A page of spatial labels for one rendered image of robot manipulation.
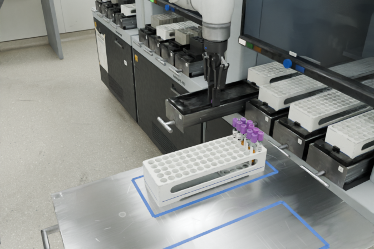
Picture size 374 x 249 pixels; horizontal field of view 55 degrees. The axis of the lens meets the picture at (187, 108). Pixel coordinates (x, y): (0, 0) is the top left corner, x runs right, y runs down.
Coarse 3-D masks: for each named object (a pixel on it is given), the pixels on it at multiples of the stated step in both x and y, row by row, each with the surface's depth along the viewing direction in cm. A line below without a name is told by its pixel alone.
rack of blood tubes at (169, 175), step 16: (208, 144) 92; (224, 144) 92; (240, 144) 92; (160, 160) 87; (176, 160) 87; (192, 160) 87; (208, 160) 87; (224, 160) 87; (240, 160) 86; (144, 176) 86; (160, 176) 82; (176, 176) 82; (192, 176) 81; (208, 176) 89; (224, 176) 86; (240, 176) 89; (160, 192) 79; (176, 192) 81; (192, 192) 84
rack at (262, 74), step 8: (264, 64) 144; (272, 64) 145; (280, 64) 144; (248, 72) 141; (256, 72) 137; (264, 72) 138; (272, 72) 137; (280, 72) 137; (288, 72) 138; (296, 72) 146; (256, 80) 138; (264, 80) 134; (272, 80) 144; (280, 80) 144
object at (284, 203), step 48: (96, 192) 85; (144, 192) 85; (240, 192) 85; (288, 192) 85; (96, 240) 73; (144, 240) 73; (192, 240) 73; (240, 240) 73; (288, 240) 73; (336, 240) 73
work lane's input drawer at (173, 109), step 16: (240, 80) 142; (176, 96) 130; (192, 96) 133; (224, 96) 133; (240, 96) 130; (256, 96) 133; (176, 112) 124; (192, 112) 122; (208, 112) 124; (224, 112) 128
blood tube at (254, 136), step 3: (252, 135) 86; (255, 135) 86; (252, 138) 86; (255, 138) 86; (252, 141) 86; (255, 141) 86; (252, 144) 87; (255, 144) 87; (252, 147) 87; (255, 147) 88; (252, 150) 88; (252, 153) 88; (249, 162) 90; (252, 162) 90; (252, 165) 90
